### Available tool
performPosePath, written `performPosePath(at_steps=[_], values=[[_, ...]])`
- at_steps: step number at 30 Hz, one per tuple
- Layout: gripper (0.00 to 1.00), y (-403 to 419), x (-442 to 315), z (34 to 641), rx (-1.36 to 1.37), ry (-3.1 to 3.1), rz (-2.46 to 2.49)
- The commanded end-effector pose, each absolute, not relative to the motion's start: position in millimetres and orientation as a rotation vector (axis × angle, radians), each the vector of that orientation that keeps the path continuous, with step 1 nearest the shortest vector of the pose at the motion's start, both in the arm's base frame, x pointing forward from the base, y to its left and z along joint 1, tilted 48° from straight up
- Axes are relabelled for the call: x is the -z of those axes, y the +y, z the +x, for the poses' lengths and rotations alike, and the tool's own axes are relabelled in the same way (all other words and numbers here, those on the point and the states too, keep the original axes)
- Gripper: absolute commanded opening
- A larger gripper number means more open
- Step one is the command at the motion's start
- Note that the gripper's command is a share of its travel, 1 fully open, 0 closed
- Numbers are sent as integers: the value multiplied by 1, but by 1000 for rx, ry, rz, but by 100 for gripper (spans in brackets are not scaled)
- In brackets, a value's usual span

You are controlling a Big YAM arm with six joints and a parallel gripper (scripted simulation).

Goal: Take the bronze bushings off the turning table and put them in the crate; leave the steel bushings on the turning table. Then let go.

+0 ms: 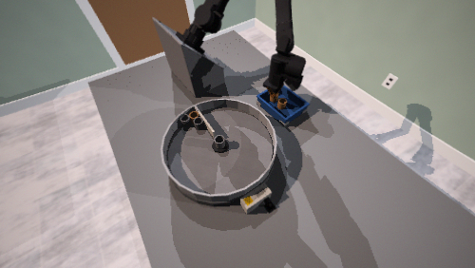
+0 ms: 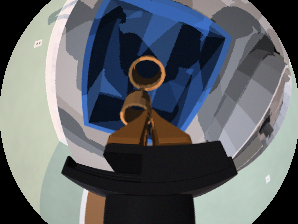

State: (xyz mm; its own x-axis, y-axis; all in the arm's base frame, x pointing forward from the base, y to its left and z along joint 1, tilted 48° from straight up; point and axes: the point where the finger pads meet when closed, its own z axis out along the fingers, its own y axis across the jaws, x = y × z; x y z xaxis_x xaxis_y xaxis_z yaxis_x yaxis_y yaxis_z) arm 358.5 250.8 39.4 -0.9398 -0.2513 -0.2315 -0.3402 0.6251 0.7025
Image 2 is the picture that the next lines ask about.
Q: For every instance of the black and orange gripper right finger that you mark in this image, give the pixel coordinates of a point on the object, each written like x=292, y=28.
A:
x=166, y=133

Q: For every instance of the bronze bushing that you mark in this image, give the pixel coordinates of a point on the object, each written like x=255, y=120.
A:
x=144, y=83
x=135, y=98

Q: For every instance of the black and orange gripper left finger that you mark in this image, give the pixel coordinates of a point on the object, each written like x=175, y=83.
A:
x=133, y=132

